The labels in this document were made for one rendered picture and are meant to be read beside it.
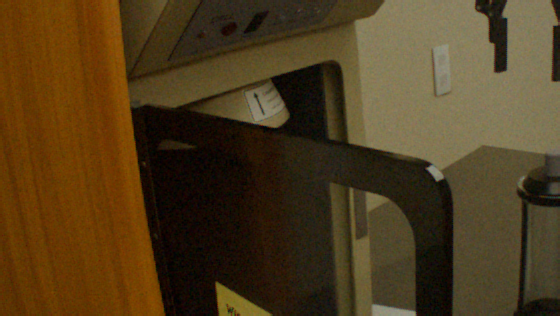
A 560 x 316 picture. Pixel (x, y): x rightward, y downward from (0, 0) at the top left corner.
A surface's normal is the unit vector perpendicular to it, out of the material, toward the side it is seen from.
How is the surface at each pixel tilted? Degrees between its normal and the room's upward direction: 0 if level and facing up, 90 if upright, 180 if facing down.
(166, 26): 135
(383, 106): 90
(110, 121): 90
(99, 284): 90
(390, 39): 90
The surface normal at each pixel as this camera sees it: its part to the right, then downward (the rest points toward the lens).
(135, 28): -0.66, 0.28
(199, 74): 0.75, 0.12
